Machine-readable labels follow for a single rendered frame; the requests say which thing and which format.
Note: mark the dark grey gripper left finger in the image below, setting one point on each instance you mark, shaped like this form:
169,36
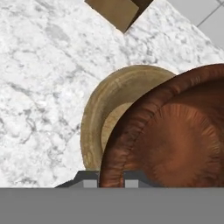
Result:
86,178

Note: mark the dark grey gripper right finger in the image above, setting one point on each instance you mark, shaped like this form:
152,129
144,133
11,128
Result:
134,178

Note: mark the reddish brown bowl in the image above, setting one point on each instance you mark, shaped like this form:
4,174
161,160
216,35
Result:
175,137

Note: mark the tan wooden bowl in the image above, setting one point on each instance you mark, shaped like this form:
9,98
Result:
100,110

